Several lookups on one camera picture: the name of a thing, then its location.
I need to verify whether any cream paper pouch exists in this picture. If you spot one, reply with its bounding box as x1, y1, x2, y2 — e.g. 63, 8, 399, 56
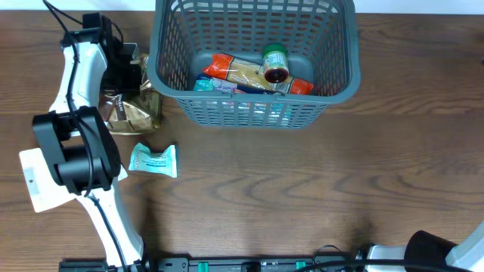
19, 148, 78, 213

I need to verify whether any green lid jar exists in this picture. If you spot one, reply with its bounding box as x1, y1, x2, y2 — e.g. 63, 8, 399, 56
262, 43, 289, 83

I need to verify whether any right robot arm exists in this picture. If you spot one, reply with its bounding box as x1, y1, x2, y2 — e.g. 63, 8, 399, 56
357, 224, 483, 271

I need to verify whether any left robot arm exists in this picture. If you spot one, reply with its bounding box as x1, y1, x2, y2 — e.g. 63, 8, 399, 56
33, 13, 153, 271

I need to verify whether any gold brown coffee bag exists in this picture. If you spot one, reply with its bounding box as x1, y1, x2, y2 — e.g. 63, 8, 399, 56
98, 54, 163, 135

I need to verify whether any colourful tissue multipack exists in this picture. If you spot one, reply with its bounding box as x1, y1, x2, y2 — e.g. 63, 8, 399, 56
194, 74, 272, 94

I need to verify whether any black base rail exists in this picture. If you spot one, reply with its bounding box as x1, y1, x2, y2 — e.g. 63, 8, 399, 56
58, 255, 347, 272

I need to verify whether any grey plastic basket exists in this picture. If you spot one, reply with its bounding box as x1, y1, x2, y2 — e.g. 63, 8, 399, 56
147, 0, 361, 129

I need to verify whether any orange pasta packet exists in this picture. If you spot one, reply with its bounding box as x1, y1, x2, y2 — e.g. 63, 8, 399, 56
203, 53, 314, 95

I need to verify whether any teal tissue pack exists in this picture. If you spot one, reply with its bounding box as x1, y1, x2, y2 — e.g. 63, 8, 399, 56
129, 143, 178, 178

